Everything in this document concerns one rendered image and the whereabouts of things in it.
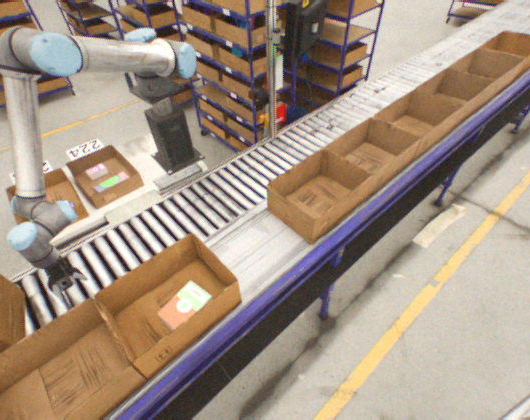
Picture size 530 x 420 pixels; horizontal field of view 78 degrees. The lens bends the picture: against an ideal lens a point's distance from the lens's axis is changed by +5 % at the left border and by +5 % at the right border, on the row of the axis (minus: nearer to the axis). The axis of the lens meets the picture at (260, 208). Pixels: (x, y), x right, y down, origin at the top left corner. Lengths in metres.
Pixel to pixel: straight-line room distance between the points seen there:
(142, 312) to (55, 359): 0.29
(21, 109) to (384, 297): 2.15
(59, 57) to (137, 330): 0.93
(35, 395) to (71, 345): 0.15
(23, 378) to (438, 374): 1.95
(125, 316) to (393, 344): 1.56
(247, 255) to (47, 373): 0.78
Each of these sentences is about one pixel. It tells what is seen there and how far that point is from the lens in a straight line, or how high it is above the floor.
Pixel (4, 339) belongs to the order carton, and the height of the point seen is 0.87.
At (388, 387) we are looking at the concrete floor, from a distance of 2.15.
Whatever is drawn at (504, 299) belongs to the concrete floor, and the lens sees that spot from 2.69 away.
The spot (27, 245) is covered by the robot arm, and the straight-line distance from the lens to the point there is 1.37.
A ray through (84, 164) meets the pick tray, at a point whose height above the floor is 0.80.
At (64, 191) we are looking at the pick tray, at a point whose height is 0.76.
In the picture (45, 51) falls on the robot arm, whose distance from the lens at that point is 1.23.
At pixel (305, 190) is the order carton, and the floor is 0.88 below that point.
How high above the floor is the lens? 2.00
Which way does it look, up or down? 47 degrees down
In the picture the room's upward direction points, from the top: 4 degrees counter-clockwise
